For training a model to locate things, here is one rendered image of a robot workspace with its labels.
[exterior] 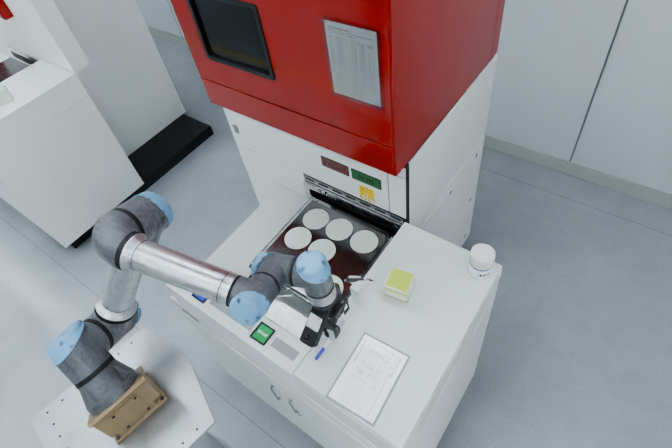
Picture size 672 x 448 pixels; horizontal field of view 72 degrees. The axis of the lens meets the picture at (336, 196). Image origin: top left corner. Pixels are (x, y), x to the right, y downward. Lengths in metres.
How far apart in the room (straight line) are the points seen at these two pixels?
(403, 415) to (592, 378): 1.36
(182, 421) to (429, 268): 0.87
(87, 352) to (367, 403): 0.77
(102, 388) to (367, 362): 0.73
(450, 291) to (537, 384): 1.07
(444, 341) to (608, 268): 1.61
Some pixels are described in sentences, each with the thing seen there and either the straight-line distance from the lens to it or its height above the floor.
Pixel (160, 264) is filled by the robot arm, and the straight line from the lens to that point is 1.12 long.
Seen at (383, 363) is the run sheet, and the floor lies 0.97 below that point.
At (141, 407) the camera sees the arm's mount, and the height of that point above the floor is 0.89.
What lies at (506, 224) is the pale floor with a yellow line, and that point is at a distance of 2.88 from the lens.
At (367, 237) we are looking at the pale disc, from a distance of 1.66.
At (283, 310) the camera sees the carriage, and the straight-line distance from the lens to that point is 1.57.
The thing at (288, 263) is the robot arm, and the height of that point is 1.31.
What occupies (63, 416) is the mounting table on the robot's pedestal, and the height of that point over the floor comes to 0.82.
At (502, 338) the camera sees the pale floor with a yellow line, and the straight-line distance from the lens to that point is 2.50.
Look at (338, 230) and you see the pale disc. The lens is 1.69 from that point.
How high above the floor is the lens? 2.23
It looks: 48 degrees down
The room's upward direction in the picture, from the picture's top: 10 degrees counter-clockwise
